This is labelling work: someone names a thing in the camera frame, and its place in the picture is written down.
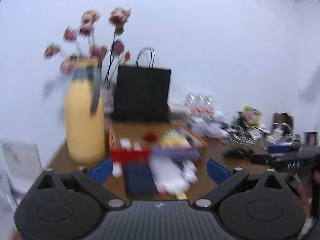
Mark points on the black cloth glove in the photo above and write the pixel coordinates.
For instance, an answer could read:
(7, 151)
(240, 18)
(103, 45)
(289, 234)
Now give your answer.
(238, 153)

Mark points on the black paper shopping bag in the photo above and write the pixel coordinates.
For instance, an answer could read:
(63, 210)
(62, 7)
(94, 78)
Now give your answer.
(141, 93)

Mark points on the white round speaker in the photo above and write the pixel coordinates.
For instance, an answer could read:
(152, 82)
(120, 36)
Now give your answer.
(218, 117)

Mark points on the dried pink rose bouquet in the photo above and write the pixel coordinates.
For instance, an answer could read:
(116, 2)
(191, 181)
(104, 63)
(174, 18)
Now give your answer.
(83, 37)

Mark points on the red cardboard box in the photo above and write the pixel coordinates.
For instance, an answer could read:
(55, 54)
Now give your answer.
(127, 145)

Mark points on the navy blue pouch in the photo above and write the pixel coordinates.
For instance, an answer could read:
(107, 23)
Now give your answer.
(139, 180)

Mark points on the red fabric rose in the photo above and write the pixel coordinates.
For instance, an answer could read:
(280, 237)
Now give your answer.
(150, 137)

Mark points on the small yellow cube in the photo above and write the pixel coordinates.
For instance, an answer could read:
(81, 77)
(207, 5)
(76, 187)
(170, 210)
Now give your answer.
(181, 196)

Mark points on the yellow white plush toy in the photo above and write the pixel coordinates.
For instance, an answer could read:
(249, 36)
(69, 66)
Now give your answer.
(172, 139)

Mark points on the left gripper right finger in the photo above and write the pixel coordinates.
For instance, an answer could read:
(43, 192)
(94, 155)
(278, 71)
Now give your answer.
(228, 183)

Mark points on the purple knitted cloth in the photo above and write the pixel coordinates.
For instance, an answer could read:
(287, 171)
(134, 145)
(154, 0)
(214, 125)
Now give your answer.
(176, 154)

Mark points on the lilac fluffy scrunchie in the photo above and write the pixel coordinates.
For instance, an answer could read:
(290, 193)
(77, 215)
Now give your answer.
(215, 132)

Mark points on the water bottle left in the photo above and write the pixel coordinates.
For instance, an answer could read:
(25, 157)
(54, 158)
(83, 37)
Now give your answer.
(190, 103)

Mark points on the yellow thermos jug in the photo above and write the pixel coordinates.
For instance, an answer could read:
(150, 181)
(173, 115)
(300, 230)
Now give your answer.
(84, 114)

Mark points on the small white bottle cap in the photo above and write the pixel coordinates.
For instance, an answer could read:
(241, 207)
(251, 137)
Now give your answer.
(117, 170)

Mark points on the water bottle middle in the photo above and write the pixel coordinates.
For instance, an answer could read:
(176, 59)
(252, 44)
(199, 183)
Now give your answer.
(200, 107)

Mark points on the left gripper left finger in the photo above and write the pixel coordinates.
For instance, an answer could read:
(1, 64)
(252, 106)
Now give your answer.
(90, 181)

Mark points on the white purple gift box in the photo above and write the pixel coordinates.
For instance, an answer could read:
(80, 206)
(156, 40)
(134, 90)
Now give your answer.
(288, 143)

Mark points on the water bottle right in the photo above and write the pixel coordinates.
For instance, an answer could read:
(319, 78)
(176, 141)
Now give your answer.
(209, 109)

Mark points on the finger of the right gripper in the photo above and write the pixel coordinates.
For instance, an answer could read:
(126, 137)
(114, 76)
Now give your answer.
(283, 149)
(260, 159)

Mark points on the water bottle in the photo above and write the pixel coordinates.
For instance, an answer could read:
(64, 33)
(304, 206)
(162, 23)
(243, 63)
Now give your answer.
(200, 107)
(209, 109)
(190, 103)

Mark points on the snack bag pink yellow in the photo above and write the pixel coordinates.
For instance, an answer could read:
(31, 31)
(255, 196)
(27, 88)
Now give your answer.
(251, 116)

